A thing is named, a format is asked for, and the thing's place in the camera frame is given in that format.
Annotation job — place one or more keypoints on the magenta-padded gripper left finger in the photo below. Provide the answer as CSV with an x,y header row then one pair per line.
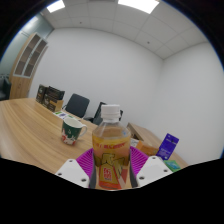
x,y
73,171

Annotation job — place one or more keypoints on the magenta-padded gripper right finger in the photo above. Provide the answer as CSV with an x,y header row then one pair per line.
x,y
151,170

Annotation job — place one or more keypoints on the yellow tea drink bottle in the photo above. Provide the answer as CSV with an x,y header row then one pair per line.
x,y
111,150

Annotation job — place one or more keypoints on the green flat box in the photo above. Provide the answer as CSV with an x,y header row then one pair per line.
x,y
172,165

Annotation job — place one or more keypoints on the purple upright box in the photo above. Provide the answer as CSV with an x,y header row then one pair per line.
x,y
167,146

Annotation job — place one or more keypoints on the green and red mug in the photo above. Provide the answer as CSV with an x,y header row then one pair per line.
x,y
70,131

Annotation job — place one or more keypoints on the green and white paper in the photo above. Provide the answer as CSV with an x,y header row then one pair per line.
x,y
63,115

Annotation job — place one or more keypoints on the black mesh office chair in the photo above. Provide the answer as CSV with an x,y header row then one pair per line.
x,y
97,115

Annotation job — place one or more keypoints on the dark padded office chair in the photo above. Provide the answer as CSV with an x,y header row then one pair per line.
x,y
77,105

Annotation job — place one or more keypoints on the brown cardboard box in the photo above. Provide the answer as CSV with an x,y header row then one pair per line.
x,y
55,106

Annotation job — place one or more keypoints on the large dark box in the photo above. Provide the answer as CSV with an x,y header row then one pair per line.
x,y
55,94

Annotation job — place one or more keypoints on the small dark box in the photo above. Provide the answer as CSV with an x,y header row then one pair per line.
x,y
40,93

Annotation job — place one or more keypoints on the dark sofa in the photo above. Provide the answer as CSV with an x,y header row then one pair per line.
x,y
4,88

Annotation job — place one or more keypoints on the wooden glass-door shelf cabinet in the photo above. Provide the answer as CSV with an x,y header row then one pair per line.
x,y
26,66

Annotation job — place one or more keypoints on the large square ceiling light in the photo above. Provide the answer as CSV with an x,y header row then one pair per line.
x,y
138,4

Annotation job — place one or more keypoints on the small square ceiling light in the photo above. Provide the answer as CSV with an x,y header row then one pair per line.
x,y
56,5

